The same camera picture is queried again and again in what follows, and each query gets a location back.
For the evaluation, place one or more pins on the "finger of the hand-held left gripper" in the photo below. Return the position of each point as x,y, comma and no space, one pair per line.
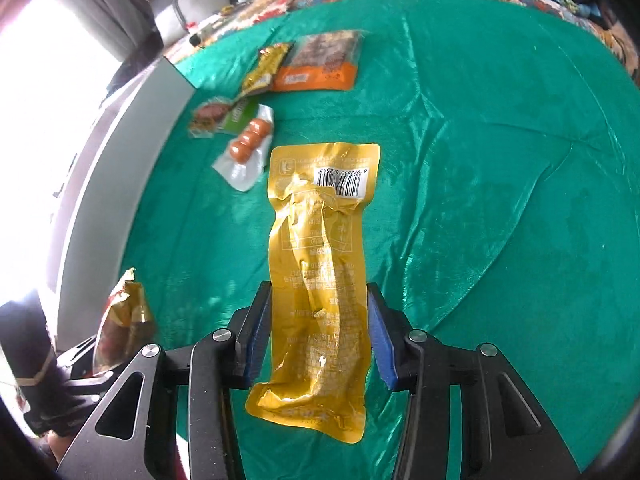
85,390
75,352

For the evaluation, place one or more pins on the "white power strip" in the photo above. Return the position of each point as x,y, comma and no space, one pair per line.
197,36

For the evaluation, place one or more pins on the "white cardboard box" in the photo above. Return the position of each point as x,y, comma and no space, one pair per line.
115,185

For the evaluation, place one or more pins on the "orange-yellow snack packet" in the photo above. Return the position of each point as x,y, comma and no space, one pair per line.
122,320

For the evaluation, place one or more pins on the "long yellow snack packet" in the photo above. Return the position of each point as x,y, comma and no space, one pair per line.
320,270

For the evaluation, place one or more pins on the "grey curtain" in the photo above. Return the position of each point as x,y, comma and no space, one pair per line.
95,5

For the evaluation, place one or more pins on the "orange-brown snack packet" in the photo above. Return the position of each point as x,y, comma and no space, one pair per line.
320,57

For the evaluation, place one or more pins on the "green velvet cloth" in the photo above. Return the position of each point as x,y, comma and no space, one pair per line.
475,210

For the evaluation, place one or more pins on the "grey two-tone pillow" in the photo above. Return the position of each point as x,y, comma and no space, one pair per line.
195,15

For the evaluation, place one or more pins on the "green meat snack packet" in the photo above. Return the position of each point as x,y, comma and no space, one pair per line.
215,115

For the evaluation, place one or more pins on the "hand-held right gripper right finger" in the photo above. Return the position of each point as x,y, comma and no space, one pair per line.
382,340

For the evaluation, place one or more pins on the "small yellow snack packet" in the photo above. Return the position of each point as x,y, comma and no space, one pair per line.
262,72

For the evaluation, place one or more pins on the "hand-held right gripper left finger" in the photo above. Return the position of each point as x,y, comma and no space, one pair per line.
257,340

